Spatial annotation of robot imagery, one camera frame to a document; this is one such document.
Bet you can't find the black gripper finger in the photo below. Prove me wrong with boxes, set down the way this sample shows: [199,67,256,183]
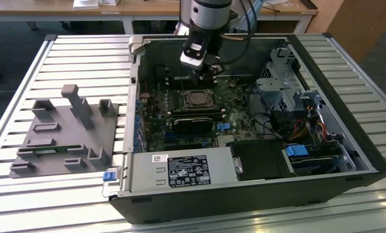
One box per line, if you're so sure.
[196,63,211,83]
[211,63,226,79]

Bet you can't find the CPU socket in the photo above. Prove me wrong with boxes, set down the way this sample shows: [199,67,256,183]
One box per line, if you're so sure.
[179,88,218,110]

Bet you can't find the black fan housing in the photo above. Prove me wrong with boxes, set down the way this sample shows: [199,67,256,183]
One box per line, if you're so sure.
[164,70,214,90]

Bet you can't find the black installed RAM stick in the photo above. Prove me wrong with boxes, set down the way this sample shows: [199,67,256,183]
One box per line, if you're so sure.
[171,109,220,115]
[171,113,222,118]

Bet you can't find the pale blue teach pendant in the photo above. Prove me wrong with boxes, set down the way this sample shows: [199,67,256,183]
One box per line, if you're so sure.
[235,0,266,33]

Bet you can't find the silver metal drive cage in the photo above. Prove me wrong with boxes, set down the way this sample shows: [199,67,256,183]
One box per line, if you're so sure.
[254,47,311,113]

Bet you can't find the green motherboard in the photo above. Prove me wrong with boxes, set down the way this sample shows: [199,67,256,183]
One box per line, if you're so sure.
[136,79,262,151]

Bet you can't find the black graphics card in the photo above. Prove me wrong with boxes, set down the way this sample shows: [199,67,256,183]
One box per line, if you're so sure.
[171,117,214,133]

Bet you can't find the small silver heatsink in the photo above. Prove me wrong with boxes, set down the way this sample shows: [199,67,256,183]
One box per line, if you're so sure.
[216,135,235,147]

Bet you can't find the white barcode sticker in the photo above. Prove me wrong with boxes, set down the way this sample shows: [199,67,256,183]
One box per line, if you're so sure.
[151,153,170,163]

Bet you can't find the black plastic shroud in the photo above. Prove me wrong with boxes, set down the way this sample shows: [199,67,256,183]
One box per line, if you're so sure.
[227,140,295,182]

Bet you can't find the black rating label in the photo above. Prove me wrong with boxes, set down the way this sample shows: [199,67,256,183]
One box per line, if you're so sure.
[167,155,211,188]

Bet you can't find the blue disk carrier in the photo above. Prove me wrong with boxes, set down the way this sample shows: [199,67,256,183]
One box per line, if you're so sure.
[284,144,308,159]

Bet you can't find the white box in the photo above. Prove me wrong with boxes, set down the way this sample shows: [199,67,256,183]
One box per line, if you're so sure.
[72,0,100,10]

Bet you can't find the wooden cabinet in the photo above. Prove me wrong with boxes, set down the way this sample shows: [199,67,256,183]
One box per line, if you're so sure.
[306,0,386,63]

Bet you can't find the silver power supply unit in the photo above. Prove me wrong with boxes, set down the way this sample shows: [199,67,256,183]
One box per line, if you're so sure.
[127,147,239,193]

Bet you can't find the grey parts rack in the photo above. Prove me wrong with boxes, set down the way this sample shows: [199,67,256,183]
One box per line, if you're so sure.
[8,84,120,179]

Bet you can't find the wooden desk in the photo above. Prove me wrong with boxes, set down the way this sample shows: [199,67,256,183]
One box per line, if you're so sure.
[0,0,319,34]

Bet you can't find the green RAM stick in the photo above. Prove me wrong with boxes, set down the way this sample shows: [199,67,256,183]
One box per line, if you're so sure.
[34,145,83,154]

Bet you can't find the black PC case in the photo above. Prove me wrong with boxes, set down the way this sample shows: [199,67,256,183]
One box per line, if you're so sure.
[107,33,386,225]

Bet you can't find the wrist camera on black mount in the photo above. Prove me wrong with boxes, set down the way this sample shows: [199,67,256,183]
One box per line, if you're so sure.
[179,36,211,67]

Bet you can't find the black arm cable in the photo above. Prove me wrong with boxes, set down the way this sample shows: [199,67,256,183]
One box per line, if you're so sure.
[220,0,258,65]

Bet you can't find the black internal cable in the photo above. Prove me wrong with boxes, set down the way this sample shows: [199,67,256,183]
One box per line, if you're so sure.
[248,83,279,139]

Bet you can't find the coloured wire bundle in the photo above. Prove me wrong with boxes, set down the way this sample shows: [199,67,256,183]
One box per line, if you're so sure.
[290,104,328,142]

